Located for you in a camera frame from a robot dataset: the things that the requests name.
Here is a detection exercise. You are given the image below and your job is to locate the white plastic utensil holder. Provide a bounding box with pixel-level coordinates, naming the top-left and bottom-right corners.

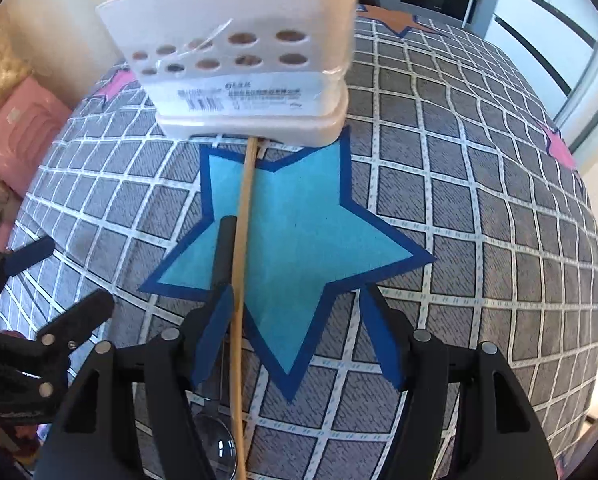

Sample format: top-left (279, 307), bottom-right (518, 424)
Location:
top-left (97, 0), bottom-right (357, 148)

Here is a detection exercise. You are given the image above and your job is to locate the pink plastic stool stack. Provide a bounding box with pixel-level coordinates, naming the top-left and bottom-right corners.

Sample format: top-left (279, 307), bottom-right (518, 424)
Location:
top-left (0, 76), bottom-right (72, 197)

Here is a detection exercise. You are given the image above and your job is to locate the grey checkered star tablecloth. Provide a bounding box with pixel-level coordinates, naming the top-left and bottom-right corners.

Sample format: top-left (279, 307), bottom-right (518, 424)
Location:
top-left (0, 11), bottom-right (598, 479)

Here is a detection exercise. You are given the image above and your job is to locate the white refrigerator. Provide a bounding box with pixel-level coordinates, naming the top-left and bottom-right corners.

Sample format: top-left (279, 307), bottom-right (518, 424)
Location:
top-left (485, 0), bottom-right (598, 143)

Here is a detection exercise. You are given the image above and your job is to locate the plain bamboo chopstick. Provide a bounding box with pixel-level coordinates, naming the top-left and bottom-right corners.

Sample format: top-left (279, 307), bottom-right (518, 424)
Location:
top-left (229, 136), bottom-right (258, 480)

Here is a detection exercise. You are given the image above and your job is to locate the translucent dark plastic spoon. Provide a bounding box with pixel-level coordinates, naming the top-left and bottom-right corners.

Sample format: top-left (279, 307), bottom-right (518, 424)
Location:
top-left (194, 216), bottom-right (238, 479)

